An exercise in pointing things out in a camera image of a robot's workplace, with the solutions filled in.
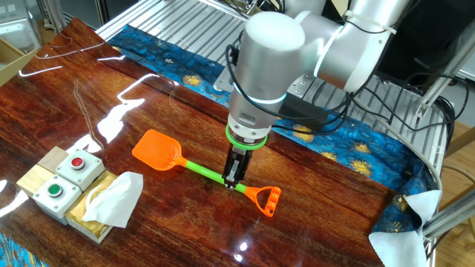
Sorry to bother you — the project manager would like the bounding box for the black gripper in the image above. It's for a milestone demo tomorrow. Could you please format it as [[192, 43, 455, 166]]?
[[222, 146, 253, 190]]

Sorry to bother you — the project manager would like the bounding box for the orange green toy shovel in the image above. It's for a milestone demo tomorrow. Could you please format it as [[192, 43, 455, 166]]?
[[131, 128, 282, 218]]

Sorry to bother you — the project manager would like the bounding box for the white tissue sheet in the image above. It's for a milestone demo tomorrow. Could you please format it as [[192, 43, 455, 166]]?
[[82, 170, 145, 228]]

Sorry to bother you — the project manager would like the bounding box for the gold tissue pack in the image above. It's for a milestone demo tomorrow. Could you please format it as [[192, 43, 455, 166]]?
[[65, 169, 119, 245]]

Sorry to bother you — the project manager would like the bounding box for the glossy wood grain mat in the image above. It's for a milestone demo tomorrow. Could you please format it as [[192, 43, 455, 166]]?
[[0, 16, 398, 267]]

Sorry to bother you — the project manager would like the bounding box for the black foam block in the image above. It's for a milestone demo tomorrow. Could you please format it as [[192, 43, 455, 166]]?
[[278, 96, 330, 131]]

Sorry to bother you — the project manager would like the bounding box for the silver robot mounting plate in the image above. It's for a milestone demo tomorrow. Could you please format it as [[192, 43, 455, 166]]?
[[285, 72, 316, 99]]

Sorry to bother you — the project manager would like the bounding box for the blue starry tablecloth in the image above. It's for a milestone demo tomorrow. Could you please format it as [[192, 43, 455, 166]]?
[[0, 24, 443, 267]]

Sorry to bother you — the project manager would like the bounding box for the white red button box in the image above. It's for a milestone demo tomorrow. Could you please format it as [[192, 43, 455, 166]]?
[[55, 148, 106, 192]]

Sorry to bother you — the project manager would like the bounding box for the white green button box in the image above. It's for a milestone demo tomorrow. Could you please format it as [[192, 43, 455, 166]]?
[[32, 174, 83, 220]]

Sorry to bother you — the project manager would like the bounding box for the light wooden block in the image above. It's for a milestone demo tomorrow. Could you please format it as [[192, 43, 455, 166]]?
[[16, 164, 56, 197], [36, 145, 70, 174]]

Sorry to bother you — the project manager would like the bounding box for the aluminium profile bar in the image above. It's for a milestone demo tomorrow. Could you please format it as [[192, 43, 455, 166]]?
[[422, 198, 475, 239]]

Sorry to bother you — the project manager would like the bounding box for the black office chair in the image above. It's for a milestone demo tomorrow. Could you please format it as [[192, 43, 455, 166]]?
[[374, 0, 475, 81]]

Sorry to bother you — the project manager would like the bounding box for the brown cardboard box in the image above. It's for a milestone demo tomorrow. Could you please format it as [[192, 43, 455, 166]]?
[[0, 36, 39, 88]]

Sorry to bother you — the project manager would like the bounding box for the grey metal box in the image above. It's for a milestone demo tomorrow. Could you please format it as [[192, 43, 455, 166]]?
[[0, 0, 42, 55]]

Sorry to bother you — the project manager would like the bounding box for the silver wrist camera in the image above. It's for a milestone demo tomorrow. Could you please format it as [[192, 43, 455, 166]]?
[[213, 66, 238, 93]]

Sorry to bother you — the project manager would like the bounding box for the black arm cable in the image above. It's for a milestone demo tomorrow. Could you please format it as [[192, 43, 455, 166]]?
[[225, 44, 353, 136]]

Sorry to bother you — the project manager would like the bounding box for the aluminium slatted table frame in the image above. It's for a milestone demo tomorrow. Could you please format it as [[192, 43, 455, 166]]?
[[94, 0, 456, 260]]

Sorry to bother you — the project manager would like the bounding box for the grey cable hose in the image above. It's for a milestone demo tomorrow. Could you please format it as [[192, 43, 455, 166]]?
[[356, 98, 445, 192]]

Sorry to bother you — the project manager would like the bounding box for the black cable bundle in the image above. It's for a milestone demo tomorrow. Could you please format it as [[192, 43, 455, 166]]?
[[352, 61, 471, 149]]

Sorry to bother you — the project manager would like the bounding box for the aluminium profile post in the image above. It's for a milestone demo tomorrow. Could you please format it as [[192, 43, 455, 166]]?
[[44, 0, 70, 36], [414, 22, 475, 119]]

